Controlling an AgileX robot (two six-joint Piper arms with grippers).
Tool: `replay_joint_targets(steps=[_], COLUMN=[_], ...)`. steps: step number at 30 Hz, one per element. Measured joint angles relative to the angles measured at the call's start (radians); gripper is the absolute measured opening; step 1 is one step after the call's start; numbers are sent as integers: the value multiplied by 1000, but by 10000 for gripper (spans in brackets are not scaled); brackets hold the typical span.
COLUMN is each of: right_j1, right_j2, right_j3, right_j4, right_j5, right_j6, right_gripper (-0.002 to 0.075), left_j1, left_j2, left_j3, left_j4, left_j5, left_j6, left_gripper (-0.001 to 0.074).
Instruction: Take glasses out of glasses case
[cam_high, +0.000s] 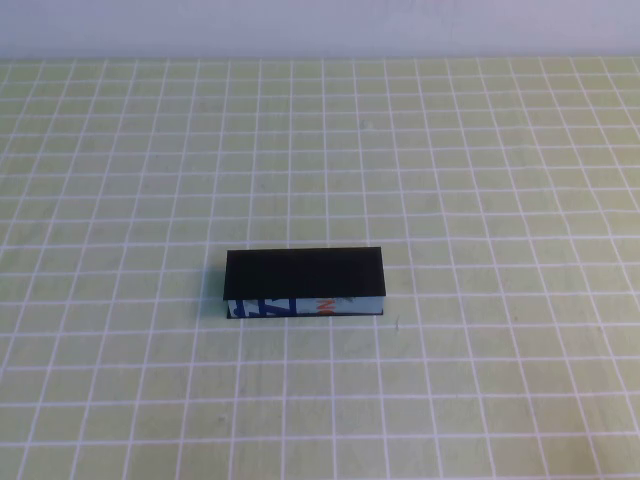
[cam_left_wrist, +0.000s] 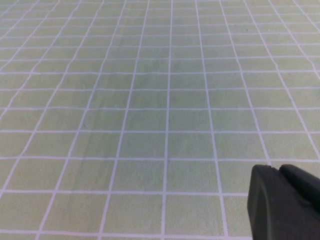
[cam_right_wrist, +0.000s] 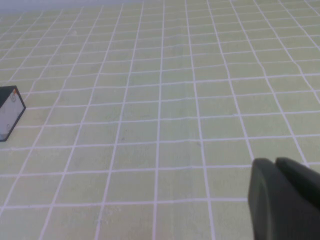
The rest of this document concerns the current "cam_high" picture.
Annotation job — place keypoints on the black glasses case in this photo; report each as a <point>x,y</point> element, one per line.
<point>300,275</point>

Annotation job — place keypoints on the green white-grid tablecloth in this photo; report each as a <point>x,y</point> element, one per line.
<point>150,400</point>

